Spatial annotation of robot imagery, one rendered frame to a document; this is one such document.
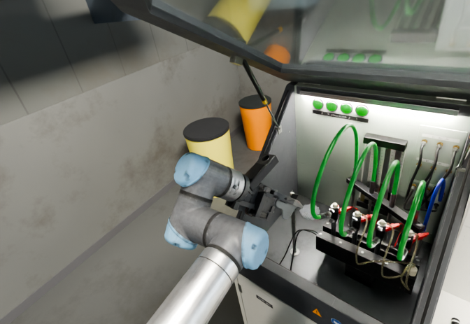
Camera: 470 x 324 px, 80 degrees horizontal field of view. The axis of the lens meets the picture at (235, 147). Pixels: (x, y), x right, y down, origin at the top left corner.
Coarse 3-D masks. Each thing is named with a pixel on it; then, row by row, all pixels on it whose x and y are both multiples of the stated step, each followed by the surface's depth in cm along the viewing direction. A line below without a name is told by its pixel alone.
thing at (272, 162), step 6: (264, 156) 73; (270, 156) 73; (276, 156) 72; (258, 162) 73; (264, 162) 72; (270, 162) 71; (276, 162) 72; (252, 168) 72; (258, 168) 71; (264, 168) 70; (270, 168) 71; (246, 174) 72; (252, 174) 70; (258, 174) 69; (264, 174) 70; (252, 180) 68; (258, 180) 69; (252, 186) 68
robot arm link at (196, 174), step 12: (192, 156) 58; (204, 156) 62; (180, 168) 59; (192, 168) 57; (204, 168) 58; (216, 168) 61; (228, 168) 64; (180, 180) 57; (192, 180) 57; (204, 180) 58; (216, 180) 60; (228, 180) 62; (192, 192) 58; (204, 192) 58; (216, 192) 62
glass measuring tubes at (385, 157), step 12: (384, 144) 105; (396, 144) 102; (372, 156) 114; (384, 156) 110; (396, 156) 105; (372, 168) 116; (384, 168) 110; (360, 192) 126; (360, 204) 125; (372, 204) 123
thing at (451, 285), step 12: (468, 204) 77; (468, 216) 77; (468, 228) 78; (456, 240) 81; (468, 240) 79; (456, 252) 81; (468, 252) 79; (456, 264) 82; (468, 264) 80; (456, 276) 83; (468, 276) 81; (444, 288) 86; (456, 288) 84; (468, 288) 82; (468, 300) 83
